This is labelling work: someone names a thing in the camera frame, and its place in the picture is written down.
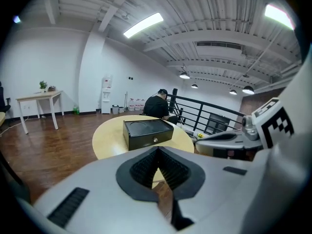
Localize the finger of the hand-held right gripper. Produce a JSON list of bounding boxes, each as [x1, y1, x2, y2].
[[195, 136, 263, 157]]

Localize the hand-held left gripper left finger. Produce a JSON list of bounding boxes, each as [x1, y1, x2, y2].
[[33, 146, 176, 234]]

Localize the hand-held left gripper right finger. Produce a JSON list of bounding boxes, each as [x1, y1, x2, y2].
[[157, 135, 309, 232]]

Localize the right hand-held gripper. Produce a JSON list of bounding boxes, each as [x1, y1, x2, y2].
[[207, 57, 312, 162]]

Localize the black box of white packets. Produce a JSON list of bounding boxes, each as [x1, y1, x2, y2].
[[128, 128, 174, 152]]

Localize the black metal railing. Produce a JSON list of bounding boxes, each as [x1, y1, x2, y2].
[[166, 88, 247, 137]]

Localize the round light wooden table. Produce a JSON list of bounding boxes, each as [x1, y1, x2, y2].
[[92, 115, 195, 190]]

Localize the ceiling air vent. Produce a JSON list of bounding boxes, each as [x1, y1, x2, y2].
[[195, 40, 242, 51]]

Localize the white water dispenser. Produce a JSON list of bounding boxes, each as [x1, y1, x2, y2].
[[100, 74, 114, 115]]

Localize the rectangular wooden table white legs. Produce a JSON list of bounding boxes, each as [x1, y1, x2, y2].
[[16, 90, 65, 135]]

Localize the long ceiling tube light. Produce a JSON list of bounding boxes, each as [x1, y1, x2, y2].
[[122, 12, 164, 39], [264, 3, 296, 31]]

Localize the black office chair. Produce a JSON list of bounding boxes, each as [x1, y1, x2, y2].
[[0, 81, 12, 118]]

